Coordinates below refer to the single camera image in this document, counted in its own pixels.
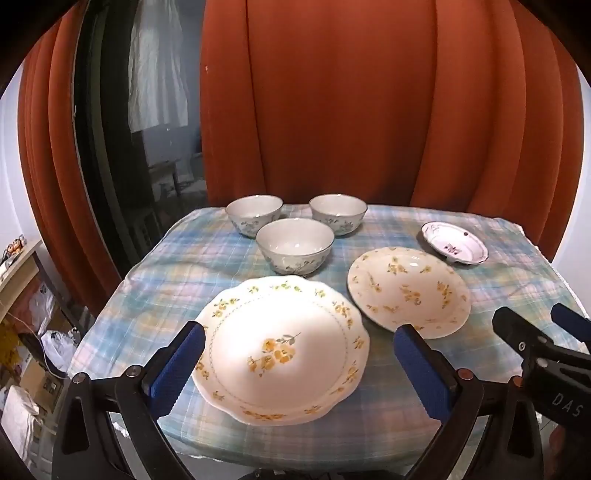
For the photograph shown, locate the white plastic bag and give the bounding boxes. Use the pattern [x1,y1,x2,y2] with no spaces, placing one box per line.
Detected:
[41,330,80,372]

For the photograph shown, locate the small red print plate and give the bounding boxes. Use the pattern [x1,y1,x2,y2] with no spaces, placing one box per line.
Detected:
[420,222,489,265]

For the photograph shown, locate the scalloped yellow flower plate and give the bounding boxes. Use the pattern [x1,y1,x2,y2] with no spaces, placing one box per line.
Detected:
[191,275,370,426]

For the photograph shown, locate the wooden shelf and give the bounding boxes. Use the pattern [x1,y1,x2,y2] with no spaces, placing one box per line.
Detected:
[0,239,43,308]

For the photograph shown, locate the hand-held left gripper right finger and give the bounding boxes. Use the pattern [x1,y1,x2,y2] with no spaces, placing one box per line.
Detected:
[394,324,544,480]

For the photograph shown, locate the plaid tablecloth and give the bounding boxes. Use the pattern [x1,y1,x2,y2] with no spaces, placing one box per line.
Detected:
[69,203,591,462]

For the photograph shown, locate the white floral ceramic bowl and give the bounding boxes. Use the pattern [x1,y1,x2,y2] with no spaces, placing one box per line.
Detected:
[225,195,284,239]
[255,218,335,278]
[309,194,368,237]

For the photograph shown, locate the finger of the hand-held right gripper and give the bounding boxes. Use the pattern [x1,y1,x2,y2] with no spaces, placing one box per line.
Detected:
[492,306,556,359]
[551,302,591,345]

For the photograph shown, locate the round yellow flower plate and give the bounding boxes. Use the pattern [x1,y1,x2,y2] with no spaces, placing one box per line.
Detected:
[347,247,472,340]

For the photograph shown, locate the dark glass window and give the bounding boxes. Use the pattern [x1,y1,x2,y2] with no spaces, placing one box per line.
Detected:
[73,0,208,289]

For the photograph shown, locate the narrow orange curtain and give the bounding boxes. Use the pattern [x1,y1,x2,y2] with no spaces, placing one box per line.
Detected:
[17,18,122,319]

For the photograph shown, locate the wide orange curtain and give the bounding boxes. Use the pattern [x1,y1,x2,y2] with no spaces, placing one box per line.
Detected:
[198,0,583,259]

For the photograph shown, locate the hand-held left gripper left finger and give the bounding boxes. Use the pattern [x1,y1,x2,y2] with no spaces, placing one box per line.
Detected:
[52,320,206,480]

